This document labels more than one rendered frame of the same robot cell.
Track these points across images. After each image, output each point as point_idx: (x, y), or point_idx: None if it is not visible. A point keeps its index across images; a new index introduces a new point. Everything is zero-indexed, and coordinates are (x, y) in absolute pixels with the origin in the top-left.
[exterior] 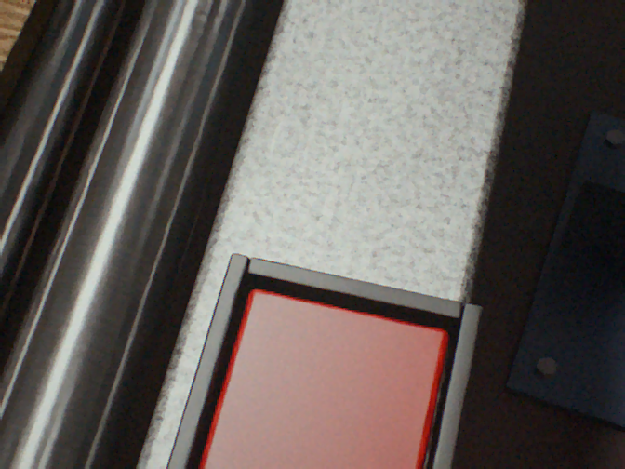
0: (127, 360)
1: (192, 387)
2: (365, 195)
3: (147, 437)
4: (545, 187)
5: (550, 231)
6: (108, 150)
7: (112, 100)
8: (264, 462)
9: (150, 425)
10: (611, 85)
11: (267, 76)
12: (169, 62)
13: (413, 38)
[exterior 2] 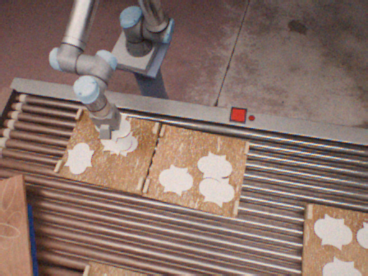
0: (235, 127)
1: (238, 121)
2: (222, 114)
3: (240, 126)
4: None
5: None
6: (220, 130)
7: (215, 131)
8: (242, 117)
9: (239, 126)
10: None
11: (213, 121)
12: (213, 126)
13: (209, 112)
